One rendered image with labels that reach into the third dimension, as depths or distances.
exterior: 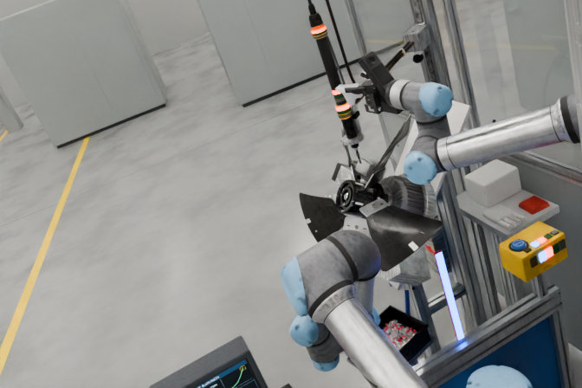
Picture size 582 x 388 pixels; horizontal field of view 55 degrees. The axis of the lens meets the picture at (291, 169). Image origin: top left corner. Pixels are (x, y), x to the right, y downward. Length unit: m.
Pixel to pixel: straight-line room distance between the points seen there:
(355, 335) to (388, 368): 0.09
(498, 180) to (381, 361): 1.30
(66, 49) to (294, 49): 3.36
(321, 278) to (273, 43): 6.11
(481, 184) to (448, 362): 0.78
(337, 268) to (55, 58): 7.83
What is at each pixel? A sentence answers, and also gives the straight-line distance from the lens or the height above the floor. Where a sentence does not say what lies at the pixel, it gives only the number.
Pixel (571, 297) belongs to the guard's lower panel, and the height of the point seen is 0.36.
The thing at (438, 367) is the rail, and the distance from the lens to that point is 1.79.
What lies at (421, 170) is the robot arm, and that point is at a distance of 1.29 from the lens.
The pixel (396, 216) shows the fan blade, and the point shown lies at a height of 1.18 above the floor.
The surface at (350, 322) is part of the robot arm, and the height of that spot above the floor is 1.39.
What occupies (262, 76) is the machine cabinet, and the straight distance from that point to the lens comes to 7.24.
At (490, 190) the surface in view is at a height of 0.94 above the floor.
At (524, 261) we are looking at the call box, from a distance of 1.74.
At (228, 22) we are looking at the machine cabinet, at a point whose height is 1.07.
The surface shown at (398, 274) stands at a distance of 1.88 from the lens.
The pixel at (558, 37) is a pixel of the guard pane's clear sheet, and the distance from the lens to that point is 2.01.
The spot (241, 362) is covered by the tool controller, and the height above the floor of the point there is 1.24.
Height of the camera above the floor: 2.16
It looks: 25 degrees down
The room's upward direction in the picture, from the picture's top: 21 degrees counter-clockwise
